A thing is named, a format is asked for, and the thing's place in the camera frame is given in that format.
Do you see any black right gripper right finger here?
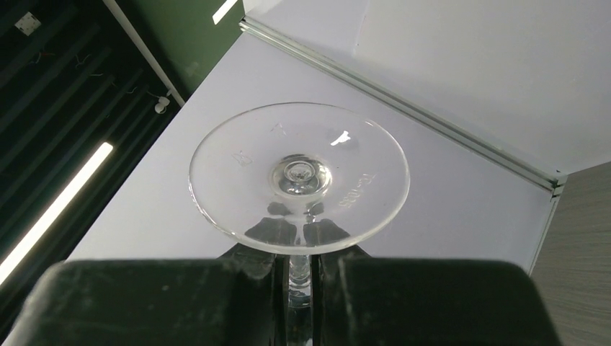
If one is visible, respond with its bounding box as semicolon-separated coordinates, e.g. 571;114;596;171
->
313;247;561;345

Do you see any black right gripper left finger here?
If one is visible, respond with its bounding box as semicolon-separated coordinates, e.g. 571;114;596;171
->
5;245;284;345

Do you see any clear wine glass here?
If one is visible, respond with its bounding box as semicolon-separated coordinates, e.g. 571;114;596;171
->
188;102;411;345

